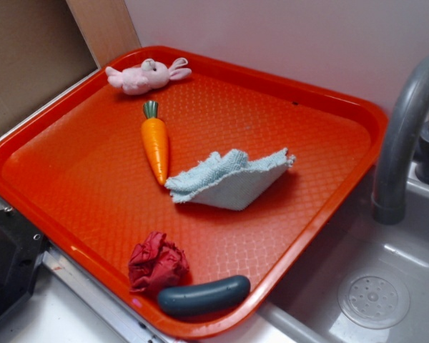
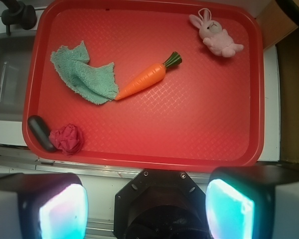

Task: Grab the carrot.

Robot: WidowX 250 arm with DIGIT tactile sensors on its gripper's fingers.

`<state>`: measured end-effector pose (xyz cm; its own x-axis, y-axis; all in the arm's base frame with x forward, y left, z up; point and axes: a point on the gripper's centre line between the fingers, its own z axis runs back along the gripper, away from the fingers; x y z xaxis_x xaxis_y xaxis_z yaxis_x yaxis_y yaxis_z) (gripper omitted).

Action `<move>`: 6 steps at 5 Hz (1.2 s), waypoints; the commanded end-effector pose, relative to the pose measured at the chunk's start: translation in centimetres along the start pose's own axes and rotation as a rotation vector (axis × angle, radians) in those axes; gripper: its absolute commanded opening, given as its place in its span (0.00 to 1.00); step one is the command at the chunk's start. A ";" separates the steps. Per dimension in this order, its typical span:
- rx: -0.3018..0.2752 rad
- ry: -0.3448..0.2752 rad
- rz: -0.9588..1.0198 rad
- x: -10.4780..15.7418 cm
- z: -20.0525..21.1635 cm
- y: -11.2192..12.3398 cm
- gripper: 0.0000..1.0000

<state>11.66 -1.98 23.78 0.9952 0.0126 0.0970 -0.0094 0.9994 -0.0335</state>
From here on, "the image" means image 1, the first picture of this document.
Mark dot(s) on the grey plastic sink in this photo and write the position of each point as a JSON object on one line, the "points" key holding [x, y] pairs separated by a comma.
{"points": [[304, 304]]}

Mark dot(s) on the light wooden board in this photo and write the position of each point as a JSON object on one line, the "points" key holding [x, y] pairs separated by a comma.
{"points": [[107, 28]]}

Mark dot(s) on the dark grey toy sausage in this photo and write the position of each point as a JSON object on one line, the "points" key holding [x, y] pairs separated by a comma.
{"points": [[194, 300]]}

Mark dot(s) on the grey sink faucet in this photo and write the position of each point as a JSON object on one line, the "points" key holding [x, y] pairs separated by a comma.
{"points": [[400, 145]]}

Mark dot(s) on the orange plastic tray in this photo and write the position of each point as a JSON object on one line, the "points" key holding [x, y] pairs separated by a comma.
{"points": [[78, 172]]}

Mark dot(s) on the round sink drain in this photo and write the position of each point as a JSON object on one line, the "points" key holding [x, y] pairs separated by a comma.
{"points": [[373, 300]]}

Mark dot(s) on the crumpled red cloth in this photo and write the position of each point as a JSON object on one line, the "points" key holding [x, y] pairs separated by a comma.
{"points": [[156, 264]]}

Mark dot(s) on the light blue towel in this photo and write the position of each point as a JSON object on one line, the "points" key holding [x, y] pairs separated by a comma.
{"points": [[231, 181]]}

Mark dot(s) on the black metal bracket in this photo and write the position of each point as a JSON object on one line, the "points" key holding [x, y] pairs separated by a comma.
{"points": [[22, 246]]}

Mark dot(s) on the pink plush bunny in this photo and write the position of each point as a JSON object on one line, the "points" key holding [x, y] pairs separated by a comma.
{"points": [[148, 76]]}

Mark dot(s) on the orange toy carrot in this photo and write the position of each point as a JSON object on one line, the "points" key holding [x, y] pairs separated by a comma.
{"points": [[155, 141]]}

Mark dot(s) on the brown cardboard panel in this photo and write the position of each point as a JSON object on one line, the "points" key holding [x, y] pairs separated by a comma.
{"points": [[42, 53]]}

